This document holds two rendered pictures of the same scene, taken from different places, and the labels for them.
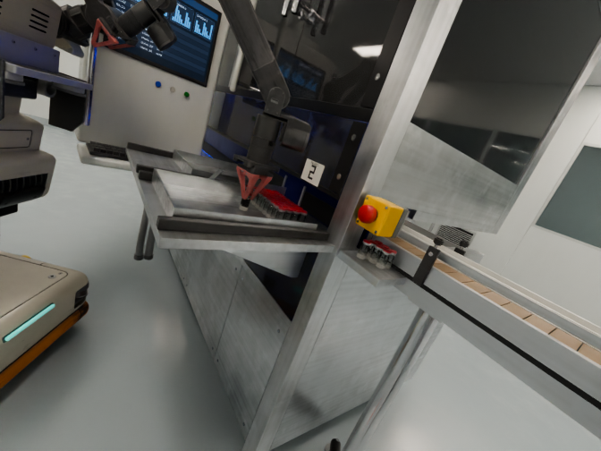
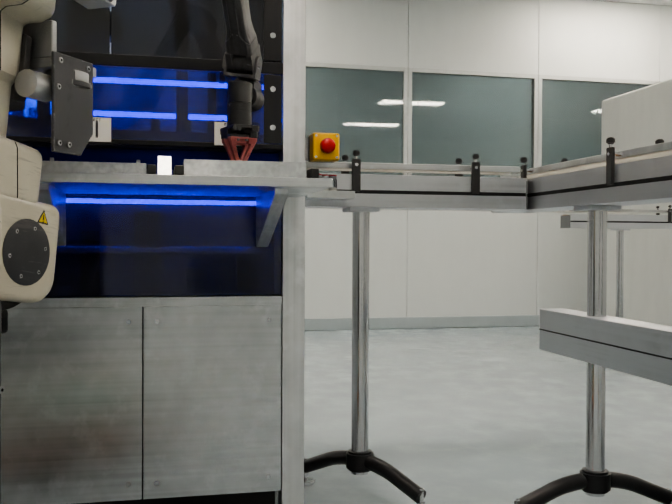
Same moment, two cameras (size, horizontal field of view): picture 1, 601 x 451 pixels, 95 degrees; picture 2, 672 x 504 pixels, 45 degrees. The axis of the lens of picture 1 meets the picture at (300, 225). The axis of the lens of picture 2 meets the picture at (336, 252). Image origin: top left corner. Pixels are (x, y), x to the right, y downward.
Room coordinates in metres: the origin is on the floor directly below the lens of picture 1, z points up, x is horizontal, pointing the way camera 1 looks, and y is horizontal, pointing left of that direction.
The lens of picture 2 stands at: (-0.42, 1.74, 0.74)
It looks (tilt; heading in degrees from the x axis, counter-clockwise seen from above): 1 degrees down; 298
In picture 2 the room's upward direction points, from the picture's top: straight up
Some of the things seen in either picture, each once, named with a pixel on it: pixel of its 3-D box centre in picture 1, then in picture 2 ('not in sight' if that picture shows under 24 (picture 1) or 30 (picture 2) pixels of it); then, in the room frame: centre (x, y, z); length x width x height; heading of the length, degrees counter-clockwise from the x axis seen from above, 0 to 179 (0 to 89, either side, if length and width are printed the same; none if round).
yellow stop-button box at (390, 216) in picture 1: (380, 216); (323, 147); (0.62, -0.17, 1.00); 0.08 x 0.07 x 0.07; 131
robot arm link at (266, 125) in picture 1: (269, 129); (240, 94); (0.68, 0.15, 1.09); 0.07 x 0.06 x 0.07; 104
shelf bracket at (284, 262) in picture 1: (249, 254); (270, 220); (0.62, 0.10, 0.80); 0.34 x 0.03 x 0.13; 131
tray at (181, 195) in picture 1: (234, 202); (239, 175); (0.66, 0.17, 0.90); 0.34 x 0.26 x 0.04; 130
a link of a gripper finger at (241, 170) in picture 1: (252, 182); (238, 149); (0.68, 0.15, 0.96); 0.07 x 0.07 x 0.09; 54
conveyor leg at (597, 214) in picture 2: not in sight; (596, 350); (-0.03, -0.49, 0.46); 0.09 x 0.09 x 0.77; 41
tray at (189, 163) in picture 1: (229, 173); (90, 175); (0.99, 0.31, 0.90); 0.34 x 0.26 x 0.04; 131
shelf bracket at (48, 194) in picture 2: not in sight; (51, 217); (1.00, 0.42, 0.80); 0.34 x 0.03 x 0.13; 131
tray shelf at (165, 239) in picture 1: (225, 192); (164, 187); (0.82, 0.25, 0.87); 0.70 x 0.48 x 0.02; 41
